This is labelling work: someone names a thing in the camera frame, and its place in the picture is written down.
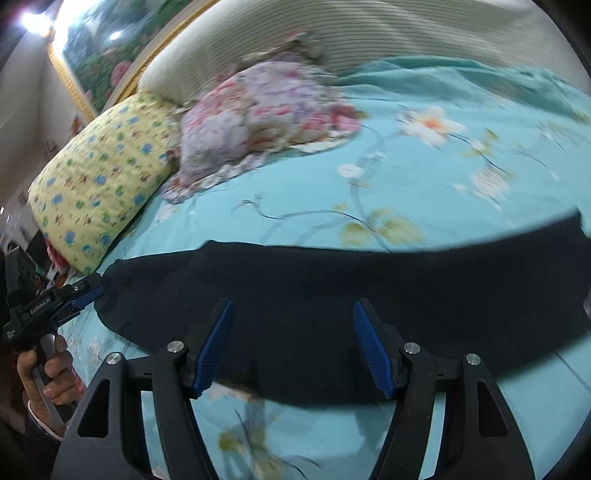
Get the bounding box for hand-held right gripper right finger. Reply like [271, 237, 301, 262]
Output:
[353, 298, 536, 480]

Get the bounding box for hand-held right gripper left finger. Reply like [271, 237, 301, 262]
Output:
[50, 298, 234, 480]

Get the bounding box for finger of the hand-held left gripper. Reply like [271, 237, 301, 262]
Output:
[54, 273, 104, 306]
[52, 305, 85, 325]

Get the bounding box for dark navy pants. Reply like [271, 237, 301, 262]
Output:
[93, 208, 587, 409]

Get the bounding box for person's left forearm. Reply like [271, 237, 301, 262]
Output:
[14, 401, 70, 480]

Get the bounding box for person's left hand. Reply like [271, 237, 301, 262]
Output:
[17, 333, 85, 425]

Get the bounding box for yellow patterned pillow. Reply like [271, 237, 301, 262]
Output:
[28, 89, 182, 275]

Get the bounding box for teal floral bed sheet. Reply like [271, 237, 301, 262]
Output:
[55, 55, 591, 480]

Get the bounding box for pink floral pillow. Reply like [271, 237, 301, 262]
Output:
[161, 32, 370, 205]

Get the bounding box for framed flower painting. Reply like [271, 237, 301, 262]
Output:
[46, 0, 220, 124]

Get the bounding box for cream ribbed headboard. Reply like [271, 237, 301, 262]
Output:
[137, 0, 550, 104]

